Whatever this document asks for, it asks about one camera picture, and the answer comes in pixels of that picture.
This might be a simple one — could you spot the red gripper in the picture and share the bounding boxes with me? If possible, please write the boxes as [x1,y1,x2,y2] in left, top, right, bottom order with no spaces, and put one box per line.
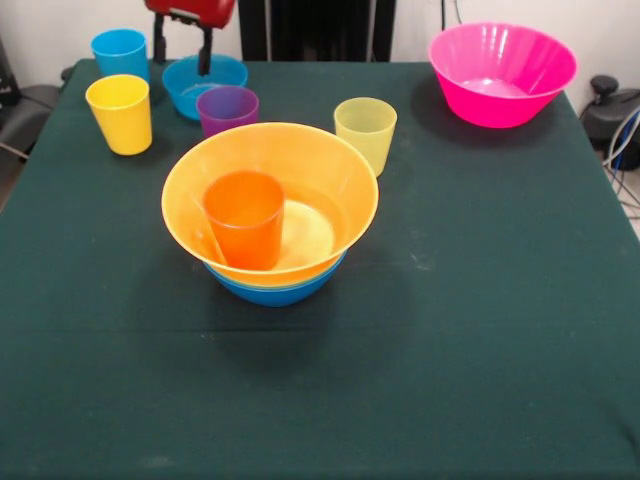
[144,0,237,78]

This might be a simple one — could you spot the small blue bowl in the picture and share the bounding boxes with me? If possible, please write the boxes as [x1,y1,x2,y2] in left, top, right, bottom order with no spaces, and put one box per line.
[161,53,250,122]

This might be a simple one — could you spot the orange bowl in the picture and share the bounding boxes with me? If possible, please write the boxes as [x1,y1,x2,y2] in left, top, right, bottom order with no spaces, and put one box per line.
[160,122,380,287]

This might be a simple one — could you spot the red cup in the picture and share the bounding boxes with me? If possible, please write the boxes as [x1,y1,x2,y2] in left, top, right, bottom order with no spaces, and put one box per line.
[202,169,286,272]

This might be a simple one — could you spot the large blue bowl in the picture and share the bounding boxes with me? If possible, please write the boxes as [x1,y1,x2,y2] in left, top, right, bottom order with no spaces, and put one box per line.
[203,252,349,308]

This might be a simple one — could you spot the pink bowl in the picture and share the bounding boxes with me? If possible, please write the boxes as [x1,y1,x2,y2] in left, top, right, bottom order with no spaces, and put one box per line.
[427,22,578,130]

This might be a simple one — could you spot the blue cup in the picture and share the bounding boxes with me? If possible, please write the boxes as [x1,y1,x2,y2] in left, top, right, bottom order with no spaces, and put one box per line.
[90,28,150,84]

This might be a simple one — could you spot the purple cup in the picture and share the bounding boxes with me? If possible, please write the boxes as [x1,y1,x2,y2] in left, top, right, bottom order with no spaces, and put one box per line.
[195,84,261,140]

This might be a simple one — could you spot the pale translucent yellow cup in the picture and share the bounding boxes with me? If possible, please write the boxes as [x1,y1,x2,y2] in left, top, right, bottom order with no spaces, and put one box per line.
[333,97,398,178]

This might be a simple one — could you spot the dark green tablecloth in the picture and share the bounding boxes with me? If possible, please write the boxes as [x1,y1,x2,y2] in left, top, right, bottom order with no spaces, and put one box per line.
[0,57,640,480]

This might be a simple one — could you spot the black wall cables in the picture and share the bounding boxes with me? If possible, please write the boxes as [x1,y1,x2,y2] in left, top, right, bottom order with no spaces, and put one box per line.
[438,0,464,27]

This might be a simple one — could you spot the tangle of floor cables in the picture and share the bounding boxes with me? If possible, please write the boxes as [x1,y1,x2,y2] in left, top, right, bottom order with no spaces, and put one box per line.
[602,107,640,221]

